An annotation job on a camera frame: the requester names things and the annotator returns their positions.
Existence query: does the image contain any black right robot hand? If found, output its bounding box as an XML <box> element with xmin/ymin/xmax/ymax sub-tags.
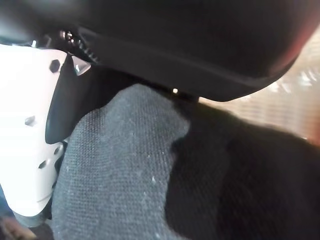
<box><xmin>0</xmin><ymin>0</ymin><xmax>320</xmax><ymax>219</ymax></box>

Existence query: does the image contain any black cloth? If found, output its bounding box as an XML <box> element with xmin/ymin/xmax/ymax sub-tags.
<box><xmin>49</xmin><ymin>83</ymin><xmax>320</xmax><ymax>240</ymax></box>

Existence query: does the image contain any cream wicker tray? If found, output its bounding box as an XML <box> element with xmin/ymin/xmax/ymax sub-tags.
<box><xmin>199</xmin><ymin>32</ymin><xmax>320</xmax><ymax>146</ymax></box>

